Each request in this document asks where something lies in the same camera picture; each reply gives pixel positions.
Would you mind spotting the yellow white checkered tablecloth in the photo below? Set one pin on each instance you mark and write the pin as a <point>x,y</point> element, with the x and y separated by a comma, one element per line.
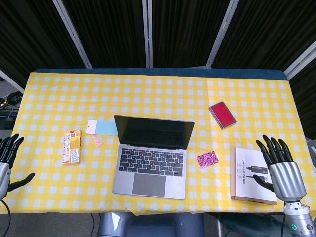
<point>158,143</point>

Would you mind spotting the red grey flat case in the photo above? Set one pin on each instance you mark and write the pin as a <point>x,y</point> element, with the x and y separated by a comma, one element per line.
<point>222,114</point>

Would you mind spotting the white product box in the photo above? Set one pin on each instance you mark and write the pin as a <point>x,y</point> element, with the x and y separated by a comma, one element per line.
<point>251,176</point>

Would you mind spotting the yellow snack box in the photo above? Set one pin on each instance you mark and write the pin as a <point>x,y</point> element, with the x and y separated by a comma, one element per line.
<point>72,147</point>

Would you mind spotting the black folding screen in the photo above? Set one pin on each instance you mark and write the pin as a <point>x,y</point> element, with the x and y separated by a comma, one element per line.
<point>158,32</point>

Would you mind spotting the pink patterned small card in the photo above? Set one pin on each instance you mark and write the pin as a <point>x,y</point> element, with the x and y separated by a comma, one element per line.
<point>208,159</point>

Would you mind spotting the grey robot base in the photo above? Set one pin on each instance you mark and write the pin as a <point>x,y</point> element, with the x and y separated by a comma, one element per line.
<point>150,224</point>

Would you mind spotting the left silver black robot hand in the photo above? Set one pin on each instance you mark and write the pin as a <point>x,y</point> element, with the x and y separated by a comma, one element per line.
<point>3,166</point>

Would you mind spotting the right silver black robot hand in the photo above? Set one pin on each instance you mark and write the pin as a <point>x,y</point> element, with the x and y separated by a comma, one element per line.
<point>287,176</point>

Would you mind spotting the silver grey laptop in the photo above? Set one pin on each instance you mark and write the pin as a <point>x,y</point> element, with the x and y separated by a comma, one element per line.
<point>150,158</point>

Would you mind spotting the light blue paper card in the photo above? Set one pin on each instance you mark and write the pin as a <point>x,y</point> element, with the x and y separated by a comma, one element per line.
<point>101,128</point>

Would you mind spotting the pink patterned paper tag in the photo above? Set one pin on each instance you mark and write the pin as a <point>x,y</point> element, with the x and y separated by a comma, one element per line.
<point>96,140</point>

